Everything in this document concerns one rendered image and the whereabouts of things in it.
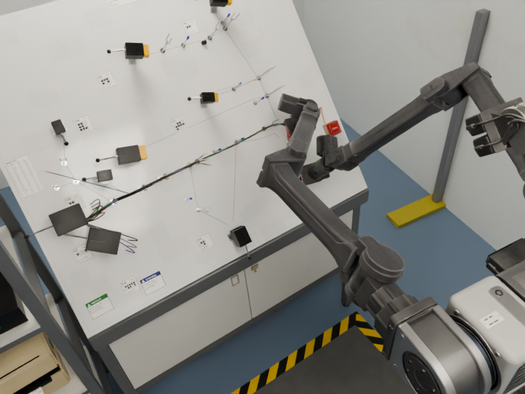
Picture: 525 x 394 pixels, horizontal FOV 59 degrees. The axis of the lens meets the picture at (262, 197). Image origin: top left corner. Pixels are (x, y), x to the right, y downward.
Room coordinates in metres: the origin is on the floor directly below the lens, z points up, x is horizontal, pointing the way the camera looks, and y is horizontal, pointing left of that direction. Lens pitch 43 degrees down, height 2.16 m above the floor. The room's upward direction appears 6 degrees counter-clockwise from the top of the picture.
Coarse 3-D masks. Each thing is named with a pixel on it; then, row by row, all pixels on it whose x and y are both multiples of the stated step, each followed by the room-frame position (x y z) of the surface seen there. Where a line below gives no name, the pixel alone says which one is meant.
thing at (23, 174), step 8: (16, 160) 1.17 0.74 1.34; (24, 160) 1.17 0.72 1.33; (8, 168) 1.15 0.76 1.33; (16, 168) 1.15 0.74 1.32; (24, 168) 1.16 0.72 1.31; (32, 168) 1.16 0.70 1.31; (16, 176) 1.14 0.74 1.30; (24, 176) 1.14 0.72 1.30; (32, 176) 1.14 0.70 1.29; (16, 184) 1.12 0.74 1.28; (24, 184) 1.12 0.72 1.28; (32, 184) 1.13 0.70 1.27; (40, 184) 1.13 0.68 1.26; (24, 192) 1.10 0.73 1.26; (32, 192) 1.11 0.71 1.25
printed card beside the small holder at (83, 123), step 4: (84, 116) 1.31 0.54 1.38; (88, 116) 1.32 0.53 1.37; (76, 120) 1.30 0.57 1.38; (80, 120) 1.30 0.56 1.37; (84, 120) 1.30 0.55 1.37; (88, 120) 1.31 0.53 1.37; (76, 124) 1.29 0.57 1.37; (80, 124) 1.29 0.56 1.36; (84, 124) 1.29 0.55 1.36; (88, 124) 1.30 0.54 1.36; (80, 128) 1.28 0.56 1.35; (84, 128) 1.29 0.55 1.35; (88, 128) 1.29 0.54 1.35; (92, 128) 1.29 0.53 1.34; (80, 132) 1.27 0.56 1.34
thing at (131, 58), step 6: (126, 42) 1.44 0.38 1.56; (132, 42) 1.44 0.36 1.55; (126, 48) 1.42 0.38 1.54; (132, 48) 1.43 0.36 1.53; (138, 48) 1.43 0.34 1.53; (126, 54) 1.41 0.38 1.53; (132, 54) 1.41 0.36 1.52; (138, 54) 1.42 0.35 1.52; (144, 54) 1.43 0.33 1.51; (132, 60) 1.48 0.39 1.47
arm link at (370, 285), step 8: (352, 272) 0.54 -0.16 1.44; (360, 272) 0.52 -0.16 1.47; (352, 280) 0.52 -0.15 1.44; (360, 280) 0.51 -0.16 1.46; (368, 280) 0.49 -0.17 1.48; (376, 280) 0.49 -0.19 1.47; (352, 288) 0.51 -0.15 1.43; (360, 288) 0.49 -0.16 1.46; (368, 288) 0.48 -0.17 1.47; (376, 288) 0.47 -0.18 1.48; (360, 296) 0.48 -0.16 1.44; (368, 296) 0.47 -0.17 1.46; (360, 304) 0.47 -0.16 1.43
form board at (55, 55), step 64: (64, 0) 1.56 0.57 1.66; (192, 0) 1.70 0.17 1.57; (256, 0) 1.77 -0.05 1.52; (0, 64) 1.36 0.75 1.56; (64, 64) 1.42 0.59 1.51; (128, 64) 1.47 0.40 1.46; (192, 64) 1.53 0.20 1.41; (256, 64) 1.60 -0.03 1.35; (0, 128) 1.23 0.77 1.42; (128, 128) 1.32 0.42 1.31; (192, 128) 1.37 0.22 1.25; (256, 128) 1.43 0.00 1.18; (320, 128) 1.50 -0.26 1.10; (64, 192) 1.13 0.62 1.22; (192, 192) 1.22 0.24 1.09; (256, 192) 1.27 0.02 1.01; (320, 192) 1.32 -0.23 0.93; (64, 256) 0.99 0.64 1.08; (128, 256) 1.02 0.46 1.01; (192, 256) 1.06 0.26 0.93
